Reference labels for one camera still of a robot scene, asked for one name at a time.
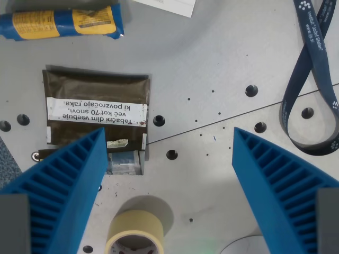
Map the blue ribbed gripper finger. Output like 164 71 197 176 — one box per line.
231 126 339 254
0 126 108 254

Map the blue and yellow snack bag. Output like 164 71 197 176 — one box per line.
0 3 125 42

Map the beige masking tape roll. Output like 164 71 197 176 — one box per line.
104 210 165 254

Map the brown tobacco pouch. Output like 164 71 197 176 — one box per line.
38 64 151 176

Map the white paper sheet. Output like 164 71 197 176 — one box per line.
133 0 197 19

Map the dark blue printed lanyard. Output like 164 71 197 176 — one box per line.
281 0 339 156

